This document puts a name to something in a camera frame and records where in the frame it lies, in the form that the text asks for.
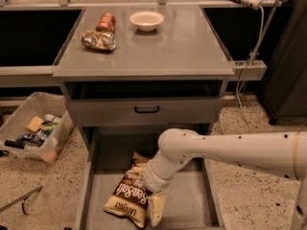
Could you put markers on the grey top drawer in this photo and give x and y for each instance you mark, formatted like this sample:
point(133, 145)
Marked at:
point(144, 103)

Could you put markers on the black tool in bin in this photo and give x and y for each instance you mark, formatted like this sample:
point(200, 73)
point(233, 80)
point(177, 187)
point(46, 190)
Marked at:
point(14, 144)

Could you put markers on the dark cabinet at right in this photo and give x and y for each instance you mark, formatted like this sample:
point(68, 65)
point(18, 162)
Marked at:
point(283, 90)

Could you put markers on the open grey middle drawer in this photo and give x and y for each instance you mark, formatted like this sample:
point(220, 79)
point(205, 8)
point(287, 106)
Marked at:
point(191, 203)

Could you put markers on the crushed gold can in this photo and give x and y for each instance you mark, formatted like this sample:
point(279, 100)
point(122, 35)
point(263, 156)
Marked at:
point(98, 41)

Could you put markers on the white bowl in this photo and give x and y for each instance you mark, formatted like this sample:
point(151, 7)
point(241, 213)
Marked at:
point(146, 21)

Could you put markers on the metal rod on floor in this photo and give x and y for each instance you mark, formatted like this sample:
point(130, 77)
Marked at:
point(24, 200)

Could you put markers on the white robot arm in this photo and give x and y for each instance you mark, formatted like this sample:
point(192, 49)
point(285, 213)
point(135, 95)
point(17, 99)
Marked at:
point(279, 153)

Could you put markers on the brown sea salt chip bag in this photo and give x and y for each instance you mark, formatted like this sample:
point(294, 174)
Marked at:
point(130, 197)

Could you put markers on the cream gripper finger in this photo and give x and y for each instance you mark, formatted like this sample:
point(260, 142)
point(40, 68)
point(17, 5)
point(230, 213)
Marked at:
point(156, 207)

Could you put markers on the clear plastic bin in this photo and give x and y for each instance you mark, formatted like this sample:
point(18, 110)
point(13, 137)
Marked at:
point(47, 142)

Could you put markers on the yellow sponge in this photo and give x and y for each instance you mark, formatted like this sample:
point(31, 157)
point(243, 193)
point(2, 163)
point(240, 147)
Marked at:
point(35, 124)

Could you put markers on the grey metal drawer cabinet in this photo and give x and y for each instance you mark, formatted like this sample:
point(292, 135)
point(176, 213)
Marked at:
point(182, 48)

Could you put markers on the black drawer handle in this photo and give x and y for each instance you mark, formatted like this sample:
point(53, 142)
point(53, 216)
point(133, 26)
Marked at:
point(146, 110)

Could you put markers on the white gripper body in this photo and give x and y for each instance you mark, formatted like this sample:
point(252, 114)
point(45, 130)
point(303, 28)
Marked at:
point(152, 180)

